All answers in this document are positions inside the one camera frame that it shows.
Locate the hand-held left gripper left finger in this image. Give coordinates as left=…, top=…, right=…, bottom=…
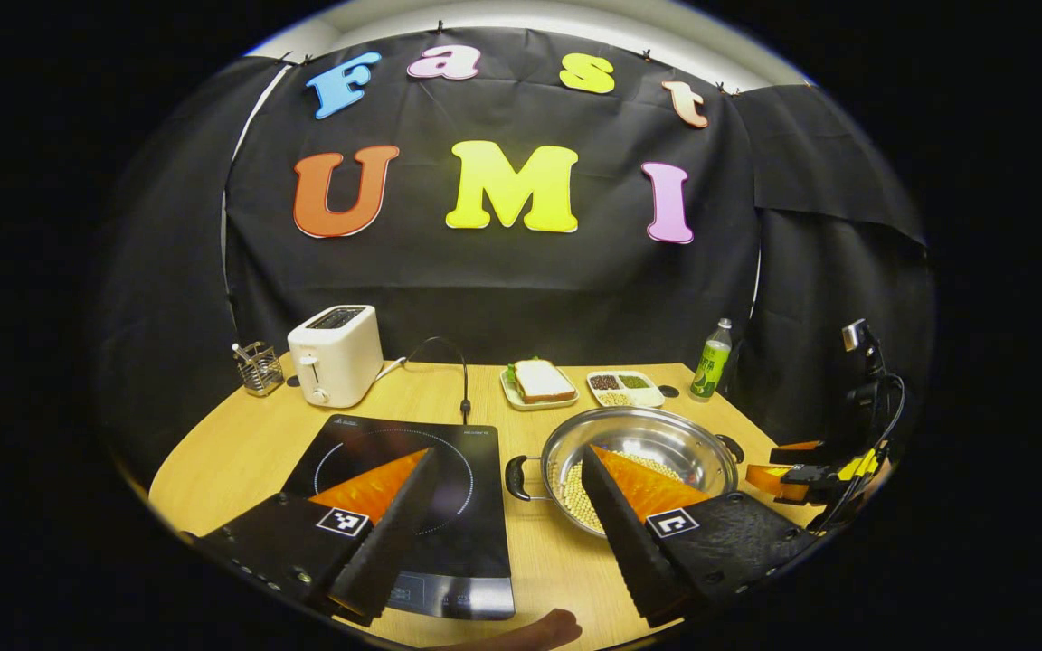
left=195, top=447, right=442, bottom=625

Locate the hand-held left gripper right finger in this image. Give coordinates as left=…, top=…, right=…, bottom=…
left=580, top=443, right=820, bottom=627

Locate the black induction cooktop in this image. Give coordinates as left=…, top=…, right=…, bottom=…
left=281, top=414, right=516, bottom=621

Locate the stainless steel pot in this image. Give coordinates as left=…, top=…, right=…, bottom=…
left=505, top=406, right=746, bottom=540

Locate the pile of soybeans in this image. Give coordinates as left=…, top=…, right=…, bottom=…
left=560, top=449, right=694, bottom=534

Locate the green drink bottle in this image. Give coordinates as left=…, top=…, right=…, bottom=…
left=689, top=317, right=734, bottom=402

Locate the white divided dish with beans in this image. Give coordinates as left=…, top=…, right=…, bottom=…
left=586, top=370, right=667, bottom=410

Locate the small white plate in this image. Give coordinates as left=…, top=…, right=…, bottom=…
left=500, top=366, right=581, bottom=412

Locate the white toaster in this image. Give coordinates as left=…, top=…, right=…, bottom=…
left=287, top=305, right=384, bottom=409

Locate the white bread sandwich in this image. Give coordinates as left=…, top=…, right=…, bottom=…
left=512, top=358, right=578, bottom=404

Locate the black backdrop cloth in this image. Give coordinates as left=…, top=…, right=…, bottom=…
left=96, top=25, right=938, bottom=489

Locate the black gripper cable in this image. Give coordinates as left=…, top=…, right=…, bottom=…
left=810, top=373, right=907, bottom=536

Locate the black cooktop power cable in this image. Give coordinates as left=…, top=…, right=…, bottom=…
left=403, top=335, right=472, bottom=426

